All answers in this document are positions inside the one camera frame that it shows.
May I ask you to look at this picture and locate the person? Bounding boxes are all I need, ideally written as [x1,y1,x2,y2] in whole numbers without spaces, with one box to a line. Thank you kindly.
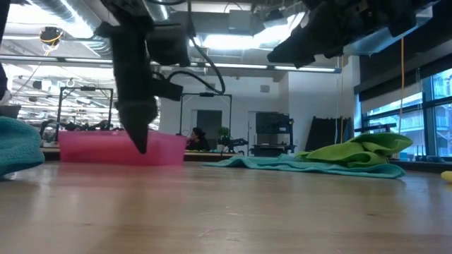
[186,126,212,152]

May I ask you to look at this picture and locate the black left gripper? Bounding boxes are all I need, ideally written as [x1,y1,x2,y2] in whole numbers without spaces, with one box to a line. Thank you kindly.
[94,16,159,155]

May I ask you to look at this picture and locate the silver ventilation duct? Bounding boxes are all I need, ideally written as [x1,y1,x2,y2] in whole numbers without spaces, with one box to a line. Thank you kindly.
[268,10,434,57]

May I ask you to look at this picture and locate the pink plastic basket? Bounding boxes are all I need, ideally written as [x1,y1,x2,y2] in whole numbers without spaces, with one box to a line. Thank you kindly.
[58,130,188,167]

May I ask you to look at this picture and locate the flat teal microfiber towel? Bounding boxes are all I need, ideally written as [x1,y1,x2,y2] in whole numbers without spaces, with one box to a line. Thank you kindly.
[203,154,407,179]

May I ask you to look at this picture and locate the black window frame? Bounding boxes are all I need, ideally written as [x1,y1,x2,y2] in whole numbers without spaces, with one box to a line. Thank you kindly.
[355,52,452,167]

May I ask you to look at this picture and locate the black mesh cart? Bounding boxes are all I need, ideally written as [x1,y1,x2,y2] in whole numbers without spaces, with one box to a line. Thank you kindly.
[354,123,397,134]

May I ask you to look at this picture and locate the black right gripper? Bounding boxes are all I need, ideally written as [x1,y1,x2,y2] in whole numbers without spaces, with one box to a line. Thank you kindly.
[266,0,436,70]

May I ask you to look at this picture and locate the yellow ceiling cord reel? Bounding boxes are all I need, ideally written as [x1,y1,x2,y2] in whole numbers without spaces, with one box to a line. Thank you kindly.
[39,26,65,47]

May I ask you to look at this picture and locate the black background cabinet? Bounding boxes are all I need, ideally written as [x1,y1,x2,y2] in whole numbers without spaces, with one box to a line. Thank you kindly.
[254,111,296,156]

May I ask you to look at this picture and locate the yellow hanging cord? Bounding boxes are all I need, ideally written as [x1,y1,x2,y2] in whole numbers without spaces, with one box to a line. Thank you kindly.
[398,37,405,135]

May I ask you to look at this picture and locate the green microfiber towel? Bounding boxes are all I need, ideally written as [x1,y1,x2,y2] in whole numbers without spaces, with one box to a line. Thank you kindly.
[295,132,413,169]

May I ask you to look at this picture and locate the black background workstation frame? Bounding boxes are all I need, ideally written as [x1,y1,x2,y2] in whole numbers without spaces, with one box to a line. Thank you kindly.
[56,86,114,133]
[179,92,233,142]

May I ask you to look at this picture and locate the black hanging curtain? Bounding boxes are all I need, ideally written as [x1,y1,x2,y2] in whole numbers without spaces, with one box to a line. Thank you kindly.
[305,116,354,152]

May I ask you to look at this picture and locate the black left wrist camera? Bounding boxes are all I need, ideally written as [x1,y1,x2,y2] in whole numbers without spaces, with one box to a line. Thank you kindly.
[145,23,191,68]

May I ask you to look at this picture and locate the crumpled teal microfiber towel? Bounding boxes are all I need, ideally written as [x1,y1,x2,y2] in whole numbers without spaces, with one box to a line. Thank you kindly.
[0,116,46,177]

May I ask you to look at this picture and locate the long ceiling light fixture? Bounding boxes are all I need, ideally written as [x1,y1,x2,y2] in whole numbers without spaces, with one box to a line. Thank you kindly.
[0,54,116,66]
[190,62,342,74]

